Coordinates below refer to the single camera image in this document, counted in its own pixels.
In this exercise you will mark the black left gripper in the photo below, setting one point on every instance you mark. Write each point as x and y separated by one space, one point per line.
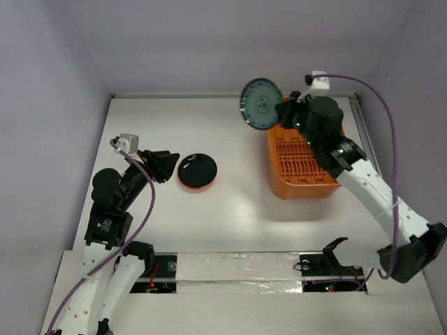
160 162

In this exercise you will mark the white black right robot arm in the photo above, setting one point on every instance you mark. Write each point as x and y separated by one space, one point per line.
414 242

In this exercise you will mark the dark brown plate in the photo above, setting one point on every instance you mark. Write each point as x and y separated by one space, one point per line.
197 170

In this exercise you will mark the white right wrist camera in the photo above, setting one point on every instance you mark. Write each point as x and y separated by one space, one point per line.
318 83

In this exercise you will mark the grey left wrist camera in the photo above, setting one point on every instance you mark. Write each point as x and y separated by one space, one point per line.
127 143

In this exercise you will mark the silver tape covered board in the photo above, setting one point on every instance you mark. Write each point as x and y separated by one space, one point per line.
237 273

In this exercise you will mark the aluminium rail right side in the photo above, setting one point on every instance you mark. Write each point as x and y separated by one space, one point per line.
362 130

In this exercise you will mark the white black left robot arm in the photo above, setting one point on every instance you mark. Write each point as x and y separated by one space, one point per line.
112 260

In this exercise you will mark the orange plastic dish rack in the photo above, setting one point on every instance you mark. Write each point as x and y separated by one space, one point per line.
294 172

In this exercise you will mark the orange plastic plate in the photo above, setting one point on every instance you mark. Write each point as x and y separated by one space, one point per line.
196 189

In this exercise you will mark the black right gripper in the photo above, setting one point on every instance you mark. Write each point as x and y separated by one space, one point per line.
291 114

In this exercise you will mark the blue patterned plate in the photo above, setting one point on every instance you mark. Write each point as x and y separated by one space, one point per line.
257 103

